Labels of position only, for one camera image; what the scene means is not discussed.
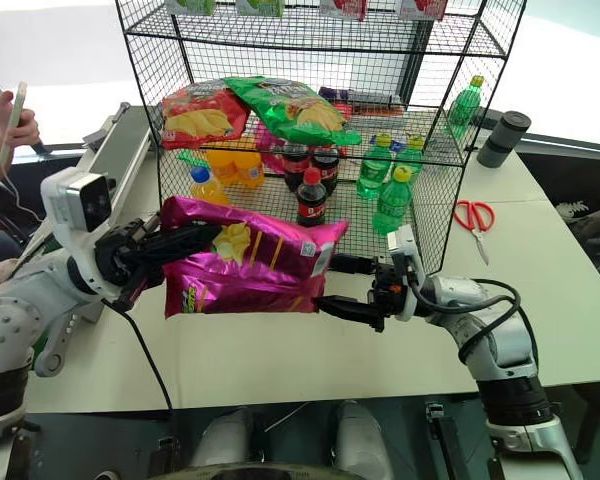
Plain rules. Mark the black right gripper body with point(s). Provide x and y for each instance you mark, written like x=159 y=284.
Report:
x=387 y=295

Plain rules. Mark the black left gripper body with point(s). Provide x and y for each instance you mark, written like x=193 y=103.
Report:
x=117 y=255

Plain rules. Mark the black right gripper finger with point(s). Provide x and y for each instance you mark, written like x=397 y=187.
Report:
x=355 y=264
x=347 y=307

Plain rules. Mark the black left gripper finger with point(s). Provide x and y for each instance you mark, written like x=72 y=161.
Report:
x=180 y=240
x=137 y=290

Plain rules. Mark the magenta potato chip bag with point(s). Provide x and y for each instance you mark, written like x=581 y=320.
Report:
x=260 y=280

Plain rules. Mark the white smartphone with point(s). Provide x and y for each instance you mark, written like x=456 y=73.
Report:
x=14 y=115

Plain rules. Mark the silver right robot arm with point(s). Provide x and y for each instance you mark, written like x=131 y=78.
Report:
x=505 y=350

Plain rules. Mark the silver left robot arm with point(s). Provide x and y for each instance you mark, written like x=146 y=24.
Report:
x=10 y=320

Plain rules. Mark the person's bare hand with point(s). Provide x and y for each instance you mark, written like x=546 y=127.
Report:
x=17 y=131

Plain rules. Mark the orange soda bottle blue cap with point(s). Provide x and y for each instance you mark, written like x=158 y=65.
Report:
x=207 y=190

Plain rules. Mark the green soda bottle yellow cap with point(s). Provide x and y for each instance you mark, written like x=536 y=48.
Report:
x=411 y=157
x=392 y=205
x=464 y=110
x=374 y=172

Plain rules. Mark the cola bottle red cap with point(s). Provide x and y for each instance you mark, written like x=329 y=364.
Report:
x=311 y=202
x=295 y=167
x=326 y=167

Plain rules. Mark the small green snack packet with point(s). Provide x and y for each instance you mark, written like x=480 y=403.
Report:
x=191 y=157

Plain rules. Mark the red potato chip bag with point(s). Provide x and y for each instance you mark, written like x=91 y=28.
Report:
x=200 y=117

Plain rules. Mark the pink snack bag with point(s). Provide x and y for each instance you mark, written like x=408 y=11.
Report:
x=266 y=141

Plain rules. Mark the white rounded robot leg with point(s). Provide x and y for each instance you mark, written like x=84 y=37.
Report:
x=361 y=440
x=222 y=440

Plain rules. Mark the red flat box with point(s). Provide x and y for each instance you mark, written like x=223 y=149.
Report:
x=375 y=110

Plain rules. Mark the dark grey flat box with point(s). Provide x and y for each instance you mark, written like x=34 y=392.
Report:
x=375 y=98

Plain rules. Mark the green potato chip bag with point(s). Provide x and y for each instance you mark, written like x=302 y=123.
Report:
x=290 y=110

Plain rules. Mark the purple flat box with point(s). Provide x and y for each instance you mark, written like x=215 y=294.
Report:
x=332 y=94

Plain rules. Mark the grey cylindrical flask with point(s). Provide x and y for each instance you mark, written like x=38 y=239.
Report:
x=502 y=140

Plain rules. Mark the dark shoe white pattern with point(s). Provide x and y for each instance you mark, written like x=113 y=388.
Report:
x=574 y=209

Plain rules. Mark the green carton box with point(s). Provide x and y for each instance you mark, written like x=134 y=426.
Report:
x=260 y=7
x=190 y=6

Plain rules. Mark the red carton box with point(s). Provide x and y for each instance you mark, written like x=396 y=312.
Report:
x=422 y=7
x=342 y=7

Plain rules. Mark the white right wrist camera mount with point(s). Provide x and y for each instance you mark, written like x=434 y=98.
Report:
x=405 y=250

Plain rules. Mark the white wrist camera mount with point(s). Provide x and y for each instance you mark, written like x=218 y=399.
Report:
x=405 y=250
x=75 y=205

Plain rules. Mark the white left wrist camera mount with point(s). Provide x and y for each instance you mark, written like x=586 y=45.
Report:
x=75 y=205

